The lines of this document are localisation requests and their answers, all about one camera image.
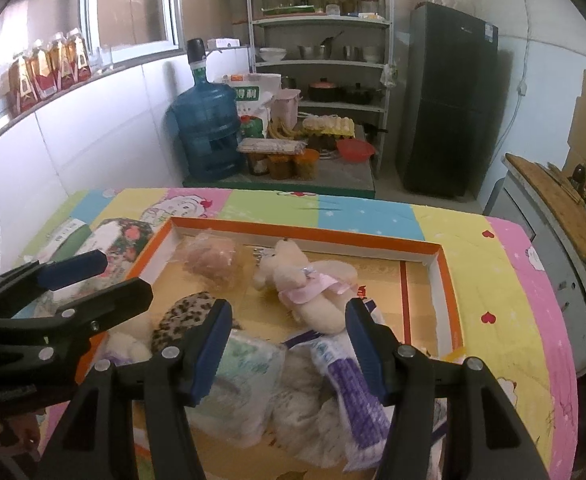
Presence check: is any black wok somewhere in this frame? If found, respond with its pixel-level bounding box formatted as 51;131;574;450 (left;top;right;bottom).
343;82;384;106

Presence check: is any blue water jug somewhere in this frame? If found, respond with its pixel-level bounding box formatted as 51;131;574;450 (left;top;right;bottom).
165;37;245;182

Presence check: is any pink plastic container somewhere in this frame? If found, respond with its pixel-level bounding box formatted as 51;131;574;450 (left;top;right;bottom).
270;89;303;128

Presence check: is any long noodle pack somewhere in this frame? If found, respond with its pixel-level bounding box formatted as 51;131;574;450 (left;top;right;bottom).
236;137;308;156

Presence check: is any wooden board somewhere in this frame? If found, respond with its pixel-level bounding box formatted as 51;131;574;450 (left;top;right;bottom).
503;152;586;261

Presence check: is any tray of eggs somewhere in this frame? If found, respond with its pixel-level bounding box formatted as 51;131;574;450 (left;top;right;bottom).
300;114;356;141

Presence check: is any leopard print plush toy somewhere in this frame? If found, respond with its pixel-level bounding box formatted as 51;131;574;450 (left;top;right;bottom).
150;291;246;358

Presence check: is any purple white plastic packet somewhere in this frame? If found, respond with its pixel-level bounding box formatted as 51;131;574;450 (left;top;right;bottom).
285;297;399;473

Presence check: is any floral print pack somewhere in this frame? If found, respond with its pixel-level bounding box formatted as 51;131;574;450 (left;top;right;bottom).
84;216;160;286

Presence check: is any white plush toy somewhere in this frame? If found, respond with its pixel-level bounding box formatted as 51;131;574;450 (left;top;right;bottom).
104;317;154;367

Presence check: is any dark clay pot red lid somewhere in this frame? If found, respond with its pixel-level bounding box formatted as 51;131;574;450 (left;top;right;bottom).
307;78;344;102

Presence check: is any cream plush teddy bear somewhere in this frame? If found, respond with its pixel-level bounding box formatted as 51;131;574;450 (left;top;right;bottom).
251;238;360;336

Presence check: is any white green paper pack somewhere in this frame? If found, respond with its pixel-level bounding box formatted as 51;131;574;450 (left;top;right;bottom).
35;217;94;263

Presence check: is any orange sauce jar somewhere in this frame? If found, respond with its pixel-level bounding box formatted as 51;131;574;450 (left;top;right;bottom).
245;152;270;176
268;154;296;180
294;149;320;179

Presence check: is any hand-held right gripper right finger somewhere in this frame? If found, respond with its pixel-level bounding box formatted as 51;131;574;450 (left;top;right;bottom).
344;298;549;480

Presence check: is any green floral tissue pack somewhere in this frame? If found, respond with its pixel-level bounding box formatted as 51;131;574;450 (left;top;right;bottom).
188;330;288;436

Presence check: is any person's left hand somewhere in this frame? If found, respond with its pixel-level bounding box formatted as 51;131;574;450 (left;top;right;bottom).
0;407;41;461

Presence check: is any large sliding window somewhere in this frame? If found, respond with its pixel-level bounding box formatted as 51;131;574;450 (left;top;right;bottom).
0;0;183;111

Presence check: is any red plastic basin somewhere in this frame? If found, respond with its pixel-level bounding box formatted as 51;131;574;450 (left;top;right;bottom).
335;137;376;162

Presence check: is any white metal shelf rack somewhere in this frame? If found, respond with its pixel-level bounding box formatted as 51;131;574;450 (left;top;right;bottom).
243;0;395;173

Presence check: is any metal pot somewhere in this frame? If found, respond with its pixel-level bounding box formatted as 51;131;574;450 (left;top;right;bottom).
298;42;331;61

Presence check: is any dark grey fridge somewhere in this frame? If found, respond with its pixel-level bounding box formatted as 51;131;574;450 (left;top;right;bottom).
395;1;500;198

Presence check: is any colourful printed blanket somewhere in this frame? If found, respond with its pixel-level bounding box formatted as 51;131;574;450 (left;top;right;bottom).
20;187;581;480

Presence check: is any wall cable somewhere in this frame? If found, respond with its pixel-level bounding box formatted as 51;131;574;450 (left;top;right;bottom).
513;0;533;161

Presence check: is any orange rimmed tray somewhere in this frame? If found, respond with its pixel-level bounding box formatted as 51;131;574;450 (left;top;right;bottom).
48;216;469;480

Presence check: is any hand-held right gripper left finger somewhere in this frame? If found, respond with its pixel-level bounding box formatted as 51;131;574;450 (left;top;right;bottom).
35;298;234;480

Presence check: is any pink plush in plastic bag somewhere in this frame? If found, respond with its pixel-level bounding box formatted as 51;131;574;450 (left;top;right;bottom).
179;231;240;292

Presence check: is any fluffy toy in plastic bag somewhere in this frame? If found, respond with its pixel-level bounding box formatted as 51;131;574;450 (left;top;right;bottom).
268;347;354;466

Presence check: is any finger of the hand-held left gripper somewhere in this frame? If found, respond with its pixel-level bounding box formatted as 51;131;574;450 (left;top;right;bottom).
0;276;155;391
0;249;110;321

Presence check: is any white flour bag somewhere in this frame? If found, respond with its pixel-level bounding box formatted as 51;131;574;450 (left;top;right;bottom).
222;72;283;136

